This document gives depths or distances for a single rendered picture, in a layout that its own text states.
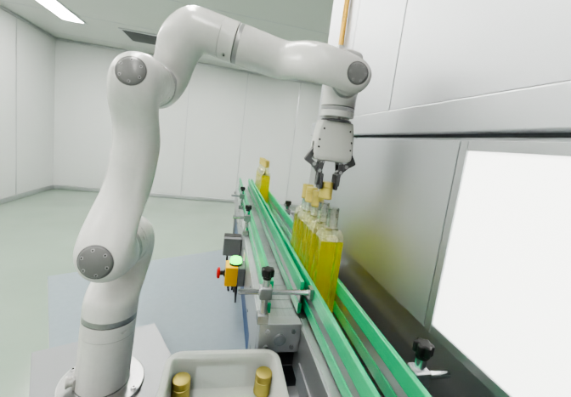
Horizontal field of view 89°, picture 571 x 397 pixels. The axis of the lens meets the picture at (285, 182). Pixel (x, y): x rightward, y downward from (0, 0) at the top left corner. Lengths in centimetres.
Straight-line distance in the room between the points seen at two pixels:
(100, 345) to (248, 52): 74
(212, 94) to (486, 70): 620
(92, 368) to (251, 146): 595
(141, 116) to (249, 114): 594
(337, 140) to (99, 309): 67
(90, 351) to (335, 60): 84
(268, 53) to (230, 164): 592
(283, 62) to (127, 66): 31
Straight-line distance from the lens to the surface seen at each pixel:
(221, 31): 71
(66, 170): 732
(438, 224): 59
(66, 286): 157
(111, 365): 90
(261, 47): 70
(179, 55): 75
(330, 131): 72
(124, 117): 70
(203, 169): 660
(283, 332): 73
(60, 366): 107
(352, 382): 55
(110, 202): 73
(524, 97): 53
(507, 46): 61
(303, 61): 66
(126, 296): 83
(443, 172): 59
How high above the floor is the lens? 145
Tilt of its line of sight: 7 degrees down
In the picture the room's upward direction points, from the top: 7 degrees clockwise
